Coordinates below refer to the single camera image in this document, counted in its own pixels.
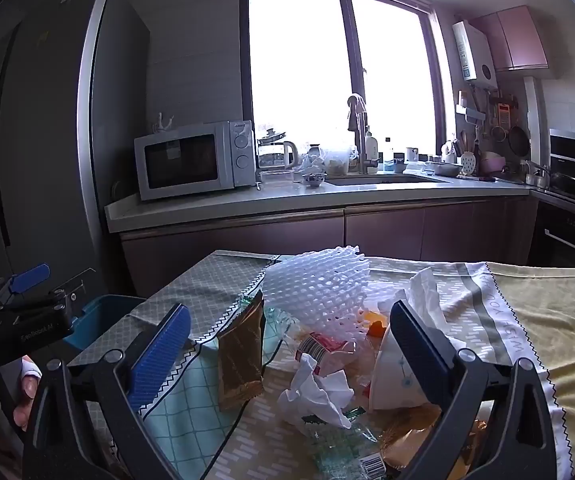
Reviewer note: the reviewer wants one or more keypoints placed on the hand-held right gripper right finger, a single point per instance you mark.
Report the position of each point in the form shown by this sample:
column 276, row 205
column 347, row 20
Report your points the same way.
column 420, row 350

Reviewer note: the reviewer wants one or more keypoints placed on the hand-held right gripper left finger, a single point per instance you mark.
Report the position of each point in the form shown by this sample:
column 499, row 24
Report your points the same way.
column 160, row 355

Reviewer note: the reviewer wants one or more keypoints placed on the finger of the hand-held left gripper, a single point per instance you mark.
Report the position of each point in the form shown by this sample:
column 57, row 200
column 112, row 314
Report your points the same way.
column 29, row 277
column 64, row 300

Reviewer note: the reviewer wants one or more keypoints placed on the blue plastic bin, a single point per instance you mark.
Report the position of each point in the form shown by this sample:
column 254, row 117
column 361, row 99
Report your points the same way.
column 97, row 315

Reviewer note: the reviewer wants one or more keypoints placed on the orange plastic piece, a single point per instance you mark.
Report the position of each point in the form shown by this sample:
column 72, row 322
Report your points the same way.
column 375, row 327

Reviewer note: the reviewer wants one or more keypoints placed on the brown snack wrapper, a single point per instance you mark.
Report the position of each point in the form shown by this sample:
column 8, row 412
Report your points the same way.
column 237, row 355

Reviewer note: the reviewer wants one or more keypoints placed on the golden brown wrapper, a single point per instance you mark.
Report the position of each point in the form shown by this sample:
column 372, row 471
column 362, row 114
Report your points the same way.
column 412, row 435

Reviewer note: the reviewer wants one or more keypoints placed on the red white wrapper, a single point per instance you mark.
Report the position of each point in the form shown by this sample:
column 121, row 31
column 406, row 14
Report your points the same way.
column 317, row 347

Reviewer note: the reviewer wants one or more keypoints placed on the white foam net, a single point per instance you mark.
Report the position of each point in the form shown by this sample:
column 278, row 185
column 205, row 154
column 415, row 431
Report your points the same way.
column 312, row 290

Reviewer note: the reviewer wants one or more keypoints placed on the clear plastic bag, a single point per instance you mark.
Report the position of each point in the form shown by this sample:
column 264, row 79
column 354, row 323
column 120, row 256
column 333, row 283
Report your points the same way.
column 280, row 325

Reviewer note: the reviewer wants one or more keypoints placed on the clear plastic wrapper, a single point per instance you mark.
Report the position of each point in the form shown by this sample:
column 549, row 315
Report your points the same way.
column 337, row 450

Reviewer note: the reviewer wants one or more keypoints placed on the person's left hand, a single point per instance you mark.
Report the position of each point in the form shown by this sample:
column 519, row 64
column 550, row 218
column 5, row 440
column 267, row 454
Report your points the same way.
column 27, row 390

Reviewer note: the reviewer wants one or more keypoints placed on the patterned tablecloth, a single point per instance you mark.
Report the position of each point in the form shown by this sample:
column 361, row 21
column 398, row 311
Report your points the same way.
column 207, row 280

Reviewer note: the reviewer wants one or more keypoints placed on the pale plate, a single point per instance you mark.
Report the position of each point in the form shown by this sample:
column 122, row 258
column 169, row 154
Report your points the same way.
column 120, row 190

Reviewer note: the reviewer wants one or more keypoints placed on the yellow cloth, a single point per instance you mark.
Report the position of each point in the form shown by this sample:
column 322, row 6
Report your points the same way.
column 557, row 320

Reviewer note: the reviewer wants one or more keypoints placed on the grey refrigerator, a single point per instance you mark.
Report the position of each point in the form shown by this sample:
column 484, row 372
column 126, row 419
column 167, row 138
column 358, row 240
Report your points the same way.
column 42, row 135

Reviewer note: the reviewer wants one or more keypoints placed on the brown kitchen counter cabinet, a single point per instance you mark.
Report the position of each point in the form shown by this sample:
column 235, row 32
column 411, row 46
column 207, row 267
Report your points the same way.
column 267, row 230

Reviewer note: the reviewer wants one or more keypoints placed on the steel kitchen sink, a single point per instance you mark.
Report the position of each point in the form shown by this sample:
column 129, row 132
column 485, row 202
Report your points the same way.
column 387, row 180

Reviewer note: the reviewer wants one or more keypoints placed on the white microwave oven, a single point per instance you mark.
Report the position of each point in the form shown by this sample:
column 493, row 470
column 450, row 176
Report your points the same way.
column 182, row 160

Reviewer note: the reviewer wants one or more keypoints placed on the white perforated spoon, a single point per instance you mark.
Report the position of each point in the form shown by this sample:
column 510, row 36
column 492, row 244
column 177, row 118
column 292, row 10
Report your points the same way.
column 469, row 162

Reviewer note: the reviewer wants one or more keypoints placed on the white mug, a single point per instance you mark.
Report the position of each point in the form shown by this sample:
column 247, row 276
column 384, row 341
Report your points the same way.
column 412, row 155

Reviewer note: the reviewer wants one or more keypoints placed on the dark-capped bottle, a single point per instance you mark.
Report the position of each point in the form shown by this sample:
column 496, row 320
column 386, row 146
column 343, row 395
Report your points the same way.
column 389, row 155

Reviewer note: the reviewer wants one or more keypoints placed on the blue patterned bowl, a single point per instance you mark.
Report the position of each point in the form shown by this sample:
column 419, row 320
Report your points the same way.
column 314, row 179

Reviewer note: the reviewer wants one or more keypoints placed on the pink pot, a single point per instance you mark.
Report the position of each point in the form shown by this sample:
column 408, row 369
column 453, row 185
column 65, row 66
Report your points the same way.
column 493, row 162

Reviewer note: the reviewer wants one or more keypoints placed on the white hook ornament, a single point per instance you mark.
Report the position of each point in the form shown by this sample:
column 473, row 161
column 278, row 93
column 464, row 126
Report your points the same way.
column 162, row 122

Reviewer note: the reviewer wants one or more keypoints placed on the steel sink faucet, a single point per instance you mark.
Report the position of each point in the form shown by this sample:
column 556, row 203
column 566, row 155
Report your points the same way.
column 363, row 152

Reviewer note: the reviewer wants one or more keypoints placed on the white soap bottle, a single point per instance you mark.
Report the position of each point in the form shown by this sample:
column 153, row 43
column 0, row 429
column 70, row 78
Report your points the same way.
column 372, row 147

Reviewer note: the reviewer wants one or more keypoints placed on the steel pot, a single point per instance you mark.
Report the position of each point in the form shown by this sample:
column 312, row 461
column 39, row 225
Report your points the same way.
column 536, row 177

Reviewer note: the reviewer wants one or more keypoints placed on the clear plastic container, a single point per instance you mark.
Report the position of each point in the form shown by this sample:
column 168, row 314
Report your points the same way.
column 275, row 176

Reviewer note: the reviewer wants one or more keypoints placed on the dark frying pan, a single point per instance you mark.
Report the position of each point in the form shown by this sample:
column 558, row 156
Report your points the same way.
column 519, row 142

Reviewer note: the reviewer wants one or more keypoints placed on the glass kettle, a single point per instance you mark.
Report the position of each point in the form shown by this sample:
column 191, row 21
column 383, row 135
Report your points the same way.
column 277, row 155

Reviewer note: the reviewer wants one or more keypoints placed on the grey dish cloth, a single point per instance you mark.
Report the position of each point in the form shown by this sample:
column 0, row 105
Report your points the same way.
column 355, row 112

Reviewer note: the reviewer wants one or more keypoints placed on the white water heater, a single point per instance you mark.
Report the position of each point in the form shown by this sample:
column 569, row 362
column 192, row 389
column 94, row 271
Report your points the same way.
column 472, row 50

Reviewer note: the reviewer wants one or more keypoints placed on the large kitchen window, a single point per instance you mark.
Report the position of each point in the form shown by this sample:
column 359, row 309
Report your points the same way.
column 297, row 60

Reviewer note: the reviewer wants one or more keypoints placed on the wall utensil rack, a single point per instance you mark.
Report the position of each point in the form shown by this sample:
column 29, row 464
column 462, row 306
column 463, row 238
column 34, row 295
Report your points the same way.
column 487, row 110

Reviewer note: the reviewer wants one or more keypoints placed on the pink wall cabinet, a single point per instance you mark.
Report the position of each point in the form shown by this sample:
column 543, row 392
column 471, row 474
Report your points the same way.
column 512, row 37

